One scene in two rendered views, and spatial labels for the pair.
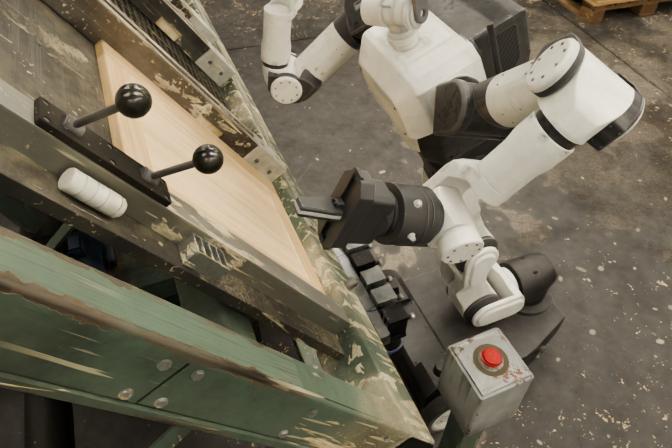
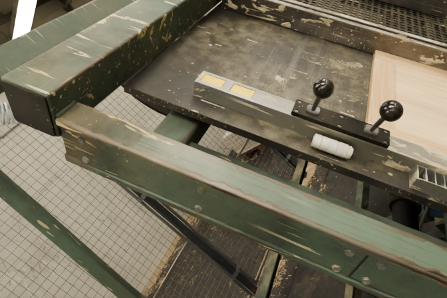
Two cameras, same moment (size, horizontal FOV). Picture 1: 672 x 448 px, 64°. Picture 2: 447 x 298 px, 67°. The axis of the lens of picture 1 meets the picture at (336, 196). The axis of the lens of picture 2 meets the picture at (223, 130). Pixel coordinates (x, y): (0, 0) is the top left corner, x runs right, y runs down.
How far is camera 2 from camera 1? 0.28 m
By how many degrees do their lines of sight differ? 65
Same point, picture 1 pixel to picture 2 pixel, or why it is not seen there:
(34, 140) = (294, 122)
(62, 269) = (271, 188)
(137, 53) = (401, 48)
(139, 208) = (368, 151)
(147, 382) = (346, 263)
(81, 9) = (358, 38)
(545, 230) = not seen: outside the picture
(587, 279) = not seen: outside the picture
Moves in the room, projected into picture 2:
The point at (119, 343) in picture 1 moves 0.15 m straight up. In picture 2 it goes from (310, 233) to (241, 167)
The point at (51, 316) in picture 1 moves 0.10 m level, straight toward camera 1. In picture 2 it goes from (265, 212) to (264, 261)
